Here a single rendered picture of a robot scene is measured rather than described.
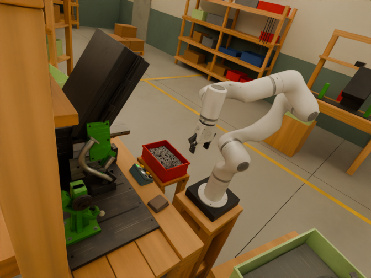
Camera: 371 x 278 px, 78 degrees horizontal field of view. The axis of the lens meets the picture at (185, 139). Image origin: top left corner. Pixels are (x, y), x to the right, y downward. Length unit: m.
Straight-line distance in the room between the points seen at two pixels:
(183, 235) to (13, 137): 0.98
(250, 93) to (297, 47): 5.38
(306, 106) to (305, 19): 5.29
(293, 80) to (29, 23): 0.96
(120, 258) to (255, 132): 0.86
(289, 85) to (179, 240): 0.88
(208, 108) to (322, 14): 5.47
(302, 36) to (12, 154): 6.19
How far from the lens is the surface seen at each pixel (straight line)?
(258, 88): 1.02
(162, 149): 1.76
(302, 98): 1.15
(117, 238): 1.20
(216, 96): 0.94
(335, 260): 1.59
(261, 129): 1.18
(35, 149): 0.42
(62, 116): 0.75
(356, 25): 6.10
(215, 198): 1.40
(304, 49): 6.30
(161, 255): 1.19
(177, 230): 1.25
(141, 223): 1.25
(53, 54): 3.81
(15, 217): 0.51
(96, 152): 1.29
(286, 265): 1.46
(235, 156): 1.14
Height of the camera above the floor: 1.90
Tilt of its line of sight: 31 degrees down
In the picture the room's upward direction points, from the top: 15 degrees clockwise
